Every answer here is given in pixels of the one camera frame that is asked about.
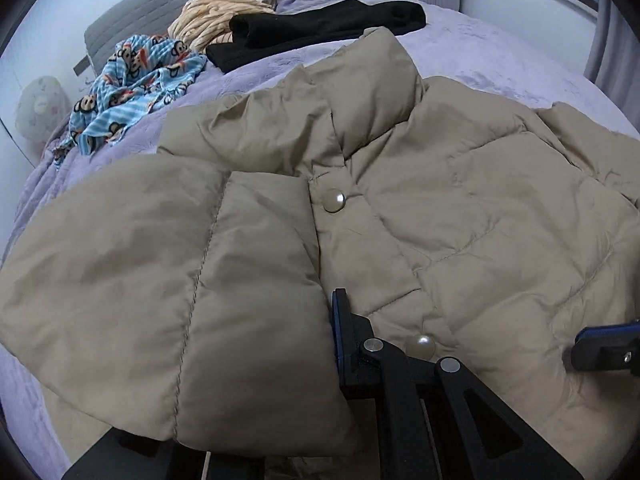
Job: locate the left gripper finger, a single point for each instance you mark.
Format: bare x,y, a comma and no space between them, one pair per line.
435,420

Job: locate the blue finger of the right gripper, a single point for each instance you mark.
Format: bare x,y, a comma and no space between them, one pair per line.
607,348

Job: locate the beige puffer jacket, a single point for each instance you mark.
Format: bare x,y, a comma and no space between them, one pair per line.
410,219

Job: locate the blue monkey print fabric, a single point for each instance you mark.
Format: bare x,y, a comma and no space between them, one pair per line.
143,75

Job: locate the white plush toy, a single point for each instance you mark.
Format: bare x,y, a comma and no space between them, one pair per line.
42,106

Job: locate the black folded garment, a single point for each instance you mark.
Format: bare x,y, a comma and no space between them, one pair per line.
259,35

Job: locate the yellow striped fuzzy garment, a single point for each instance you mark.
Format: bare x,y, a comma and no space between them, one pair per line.
204,22

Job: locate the grey curtain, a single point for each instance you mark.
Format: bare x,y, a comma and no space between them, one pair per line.
613,63

